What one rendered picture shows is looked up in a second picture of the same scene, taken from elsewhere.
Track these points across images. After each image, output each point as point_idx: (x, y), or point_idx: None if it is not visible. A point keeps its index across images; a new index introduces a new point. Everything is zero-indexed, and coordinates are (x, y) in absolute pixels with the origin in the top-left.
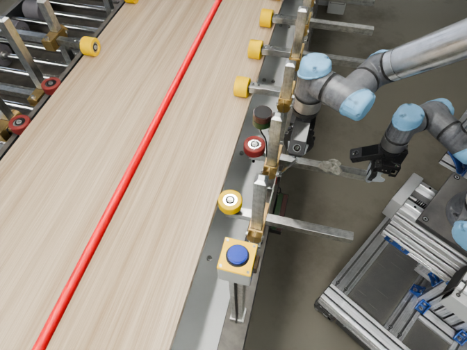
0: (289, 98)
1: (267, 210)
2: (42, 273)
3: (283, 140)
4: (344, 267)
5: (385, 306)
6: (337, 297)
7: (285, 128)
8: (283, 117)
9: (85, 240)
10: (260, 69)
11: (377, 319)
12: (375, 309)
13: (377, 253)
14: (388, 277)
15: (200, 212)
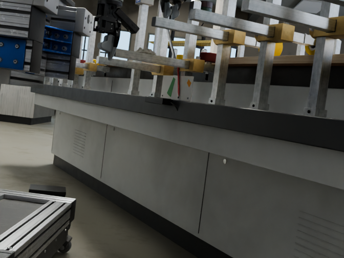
0: (219, 29)
1: (161, 64)
2: None
3: (211, 98)
4: (65, 208)
5: (4, 203)
6: (59, 199)
7: (214, 77)
8: (192, 0)
9: None
10: (293, 55)
11: (9, 200)
12: (14, 202)
13: (31, 215)
14: (7, 213)
15: None
